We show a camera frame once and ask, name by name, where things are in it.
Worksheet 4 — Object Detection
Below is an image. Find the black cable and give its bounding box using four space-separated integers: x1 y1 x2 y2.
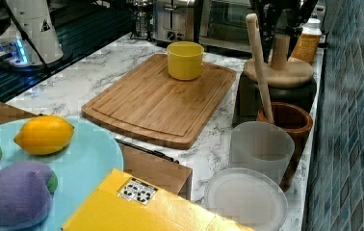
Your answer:
2 0 50 76

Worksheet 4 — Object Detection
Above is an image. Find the bamboo cutting board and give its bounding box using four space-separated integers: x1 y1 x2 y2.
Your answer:
81 54 236 150

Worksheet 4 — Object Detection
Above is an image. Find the silver toaster oven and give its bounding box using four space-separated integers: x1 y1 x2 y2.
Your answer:
199 0 324 52

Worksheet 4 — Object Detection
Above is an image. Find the black tea container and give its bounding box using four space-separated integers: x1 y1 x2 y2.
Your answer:
232 74 317 127

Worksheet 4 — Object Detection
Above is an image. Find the frosted plastic lid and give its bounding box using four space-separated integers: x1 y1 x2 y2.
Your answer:
204 167 288 231

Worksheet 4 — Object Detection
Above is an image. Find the orange juice bottle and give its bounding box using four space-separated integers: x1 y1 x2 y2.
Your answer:
292 18 322 64

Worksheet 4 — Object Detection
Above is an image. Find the frosted plastic cup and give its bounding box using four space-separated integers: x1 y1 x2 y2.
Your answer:
228 121 295 185

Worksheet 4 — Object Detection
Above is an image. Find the purple toy eggplant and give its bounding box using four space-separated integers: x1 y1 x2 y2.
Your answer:
0 161 58 229

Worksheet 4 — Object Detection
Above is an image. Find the brown wooden mortar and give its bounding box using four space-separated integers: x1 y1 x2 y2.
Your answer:
271 102 313 192

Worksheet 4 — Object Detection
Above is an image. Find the yellow cup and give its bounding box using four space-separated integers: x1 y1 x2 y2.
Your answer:
167 41 204 81

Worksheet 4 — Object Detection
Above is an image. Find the light blue plate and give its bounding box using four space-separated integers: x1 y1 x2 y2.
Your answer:
0 116 123 231

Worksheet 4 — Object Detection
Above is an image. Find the yellow cardboard box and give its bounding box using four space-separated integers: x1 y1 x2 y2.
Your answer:
62 169 253 231

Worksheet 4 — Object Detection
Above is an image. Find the yellow toy lemon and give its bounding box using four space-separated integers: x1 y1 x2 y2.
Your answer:
13 115 74 155

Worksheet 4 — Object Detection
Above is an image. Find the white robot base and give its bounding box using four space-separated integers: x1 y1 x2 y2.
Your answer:
0 0 72 71

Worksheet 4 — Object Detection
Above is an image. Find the wooden pestle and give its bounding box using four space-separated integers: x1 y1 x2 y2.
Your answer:
246 13 274 124

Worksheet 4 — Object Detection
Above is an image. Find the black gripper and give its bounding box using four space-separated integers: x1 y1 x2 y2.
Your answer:
249 0 318 63

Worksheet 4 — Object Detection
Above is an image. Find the silver toaster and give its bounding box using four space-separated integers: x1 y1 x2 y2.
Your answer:
153 0 197 42

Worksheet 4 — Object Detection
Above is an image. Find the round wooden lid with knob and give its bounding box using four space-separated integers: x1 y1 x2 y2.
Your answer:
244 34 314 89

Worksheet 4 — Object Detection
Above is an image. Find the glass french press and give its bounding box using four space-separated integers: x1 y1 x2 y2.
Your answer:
131 0 153 41

